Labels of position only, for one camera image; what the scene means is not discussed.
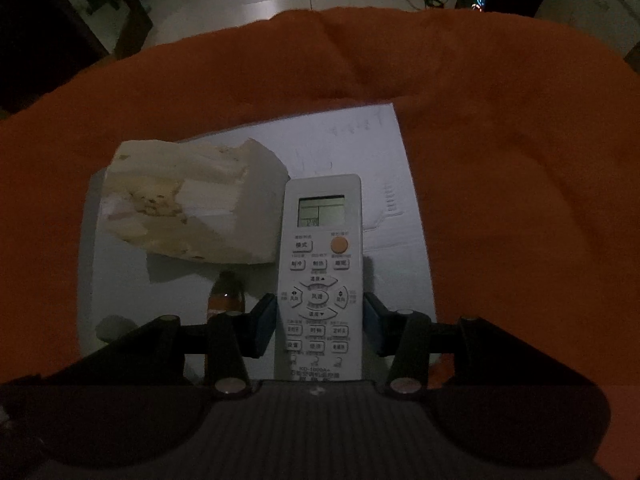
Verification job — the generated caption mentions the beige tissue pack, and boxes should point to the beige tissue pack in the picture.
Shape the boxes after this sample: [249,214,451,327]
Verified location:
[100,137,290,265]

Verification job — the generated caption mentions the small brown bottle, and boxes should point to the small brown bottle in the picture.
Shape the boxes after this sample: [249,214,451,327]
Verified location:
[207,271,246,328]

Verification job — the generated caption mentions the dark wooden cabinet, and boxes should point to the dark wooden cabinet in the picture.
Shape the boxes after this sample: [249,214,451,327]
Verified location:
[0,0,112,116]

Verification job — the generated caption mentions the white cabinet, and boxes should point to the white cabinet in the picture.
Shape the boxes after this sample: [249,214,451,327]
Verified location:
[534,0,640,56]

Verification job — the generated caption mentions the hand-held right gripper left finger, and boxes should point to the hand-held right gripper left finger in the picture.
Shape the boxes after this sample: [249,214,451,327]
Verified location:
[45,294,277,396]

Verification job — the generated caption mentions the white remote control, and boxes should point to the white remote control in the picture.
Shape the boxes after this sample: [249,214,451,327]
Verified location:
[273,174,363,382]

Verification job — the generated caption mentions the white paper sheet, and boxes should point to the white paper sheet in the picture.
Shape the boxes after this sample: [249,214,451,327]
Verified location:
[75,102,441,386]

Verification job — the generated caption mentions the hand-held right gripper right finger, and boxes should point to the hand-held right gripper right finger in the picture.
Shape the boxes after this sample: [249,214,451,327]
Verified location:
[364,291,596,396]

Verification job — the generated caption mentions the orange blanket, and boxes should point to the orange blanket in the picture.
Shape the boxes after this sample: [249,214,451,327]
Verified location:
[0,7,640,480]

